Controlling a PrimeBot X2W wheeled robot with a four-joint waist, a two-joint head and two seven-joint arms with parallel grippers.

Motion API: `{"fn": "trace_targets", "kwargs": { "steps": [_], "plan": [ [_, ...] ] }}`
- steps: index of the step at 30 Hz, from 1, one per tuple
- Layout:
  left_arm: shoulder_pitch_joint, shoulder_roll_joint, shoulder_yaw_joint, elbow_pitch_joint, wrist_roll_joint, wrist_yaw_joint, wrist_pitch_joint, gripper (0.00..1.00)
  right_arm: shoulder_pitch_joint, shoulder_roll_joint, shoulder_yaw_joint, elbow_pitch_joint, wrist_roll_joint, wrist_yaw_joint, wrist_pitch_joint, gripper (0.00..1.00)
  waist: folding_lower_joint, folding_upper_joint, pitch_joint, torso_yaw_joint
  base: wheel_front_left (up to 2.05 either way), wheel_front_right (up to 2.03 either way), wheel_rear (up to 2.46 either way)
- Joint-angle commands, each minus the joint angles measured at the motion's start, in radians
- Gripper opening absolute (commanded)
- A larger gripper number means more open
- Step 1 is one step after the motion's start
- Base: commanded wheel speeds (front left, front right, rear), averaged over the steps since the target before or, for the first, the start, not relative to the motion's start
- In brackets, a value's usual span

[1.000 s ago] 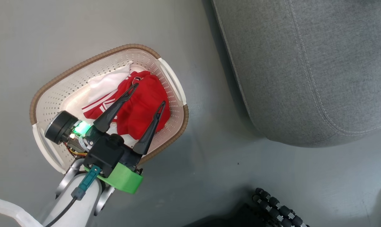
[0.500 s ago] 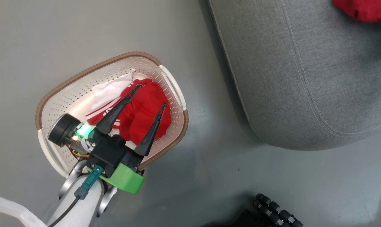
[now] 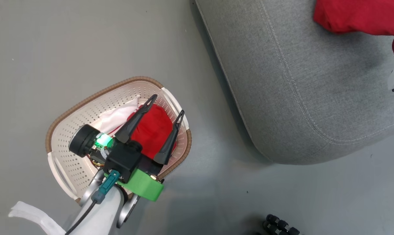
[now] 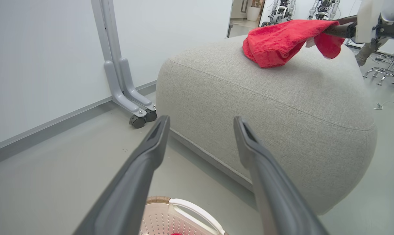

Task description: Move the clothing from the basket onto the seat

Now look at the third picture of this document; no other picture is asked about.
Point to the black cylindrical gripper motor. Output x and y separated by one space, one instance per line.
82 140

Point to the red jersey garment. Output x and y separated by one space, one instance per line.
356 14
152 130

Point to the black roller wheel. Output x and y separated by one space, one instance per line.
278 225

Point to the grey fabric sofa cushion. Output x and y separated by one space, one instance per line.
298 81

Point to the white cloth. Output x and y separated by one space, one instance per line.
118 116

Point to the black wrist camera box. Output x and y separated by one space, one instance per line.
123 160

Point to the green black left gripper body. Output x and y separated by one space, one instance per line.
144 187

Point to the cream perforated laundry basket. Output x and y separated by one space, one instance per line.
79 114

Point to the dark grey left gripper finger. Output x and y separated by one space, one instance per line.
169 143
133 122

